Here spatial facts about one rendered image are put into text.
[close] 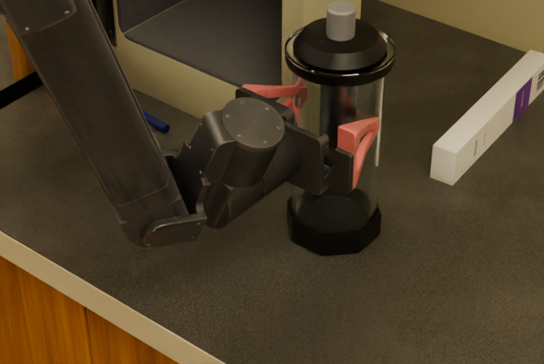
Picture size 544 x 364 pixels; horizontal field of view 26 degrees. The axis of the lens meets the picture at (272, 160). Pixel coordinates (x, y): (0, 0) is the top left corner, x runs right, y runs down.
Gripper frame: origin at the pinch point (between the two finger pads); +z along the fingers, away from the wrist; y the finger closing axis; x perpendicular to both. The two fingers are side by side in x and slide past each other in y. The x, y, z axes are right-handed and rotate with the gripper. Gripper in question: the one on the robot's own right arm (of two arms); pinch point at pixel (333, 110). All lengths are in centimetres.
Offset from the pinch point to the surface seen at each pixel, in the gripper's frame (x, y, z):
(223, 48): 7.7, 25.7, 12.4
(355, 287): 15.3, -7.8, -6.2
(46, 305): 26.9, 25.5, -19.9
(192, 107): 13.9, 26.6, 7.2
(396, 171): 15.3, 0.3, 13.2
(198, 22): 7.7, 32.7, 15.5
